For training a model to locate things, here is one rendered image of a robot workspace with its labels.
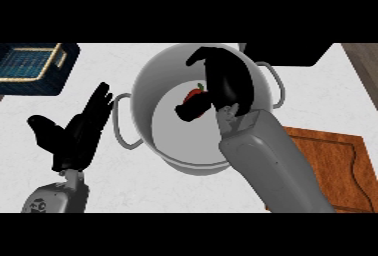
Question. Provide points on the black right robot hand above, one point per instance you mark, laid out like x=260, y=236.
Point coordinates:
x=228, y=80

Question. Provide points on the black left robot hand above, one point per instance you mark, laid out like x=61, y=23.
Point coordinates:
x=74, y=140

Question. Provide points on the red bell pepper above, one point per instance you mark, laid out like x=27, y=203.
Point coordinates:
x=194, y=94

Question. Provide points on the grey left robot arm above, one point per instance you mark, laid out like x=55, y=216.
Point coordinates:
x=59, y=196

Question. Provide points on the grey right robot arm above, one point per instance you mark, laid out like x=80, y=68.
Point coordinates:
x=275, y=163

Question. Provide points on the grey metal pot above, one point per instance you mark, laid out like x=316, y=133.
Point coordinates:
x=197, y=110

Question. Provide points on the brown wooden cutting board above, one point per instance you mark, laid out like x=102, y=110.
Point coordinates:
x=334, y=170

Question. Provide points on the black appliance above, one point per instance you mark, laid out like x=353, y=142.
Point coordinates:
x=288, y=53

